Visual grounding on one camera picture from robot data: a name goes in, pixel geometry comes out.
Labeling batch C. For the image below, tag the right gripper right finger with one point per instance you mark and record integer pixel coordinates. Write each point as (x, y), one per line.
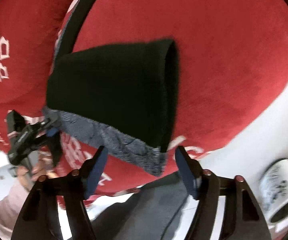
(243, 218)

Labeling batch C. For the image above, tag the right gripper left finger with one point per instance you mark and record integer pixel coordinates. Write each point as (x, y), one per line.
(39, 217)

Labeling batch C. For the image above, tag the black pants grey waistband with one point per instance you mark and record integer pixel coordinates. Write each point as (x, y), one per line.
(121, 96)

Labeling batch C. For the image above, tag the pink sleeved left forearm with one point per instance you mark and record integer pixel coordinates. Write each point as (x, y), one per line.
(10, 207)

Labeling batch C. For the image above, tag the operator left hand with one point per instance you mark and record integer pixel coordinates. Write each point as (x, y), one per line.
(44, 166)

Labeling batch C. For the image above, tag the white printed cylinder container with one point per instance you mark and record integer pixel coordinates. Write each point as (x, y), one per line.
(274, 195)

